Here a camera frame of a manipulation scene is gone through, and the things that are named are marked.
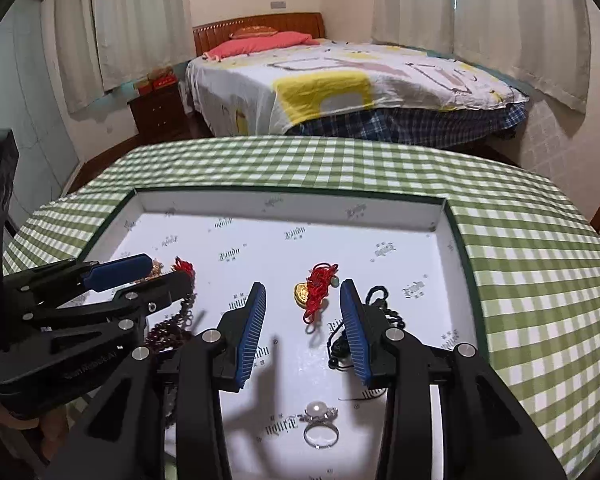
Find dark red bead necklace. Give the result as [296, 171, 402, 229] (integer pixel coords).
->
[144, 291, 197, 428]

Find red cord gold ingot charm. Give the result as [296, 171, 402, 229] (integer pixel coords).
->
[137, 257, 196, 286]

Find pearl silver ring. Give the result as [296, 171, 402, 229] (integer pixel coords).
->
[300, 400, 342, 450]

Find black cord necklace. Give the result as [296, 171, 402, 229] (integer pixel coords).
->
[327, 285, 408, 403]

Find dark green tray box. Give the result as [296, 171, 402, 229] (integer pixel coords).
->
[80, 188, 486, 479]

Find green checked tablecloth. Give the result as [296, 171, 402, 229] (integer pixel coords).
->
[3, 136, 600, 479]

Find dark wooden nightstand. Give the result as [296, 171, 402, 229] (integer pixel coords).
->
[128, 84, 188, 144]

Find red boxes on nightstand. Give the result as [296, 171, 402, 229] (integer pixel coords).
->
[133, 66, 178, 96]

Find wooden headboard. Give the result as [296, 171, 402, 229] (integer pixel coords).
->
[193, 12, 326, 55]

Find pink pillow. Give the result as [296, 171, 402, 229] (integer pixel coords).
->
[202, 30, 321, 61]

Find white curtain left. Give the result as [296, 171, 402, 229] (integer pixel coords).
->
[54, 0, 194, 114]

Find white curtain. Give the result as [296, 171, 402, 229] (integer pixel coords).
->
[372, 0, 591, 113]
[54, 0, 194, 114]

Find bed with patterned sheet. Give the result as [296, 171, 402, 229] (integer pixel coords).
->
[186, 40, 529, 148]

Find orange patterned cushion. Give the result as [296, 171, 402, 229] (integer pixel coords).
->
[230, 25, 278, 40]

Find white curtain right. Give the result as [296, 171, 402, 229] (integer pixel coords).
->
[372, 0, 591, 113]

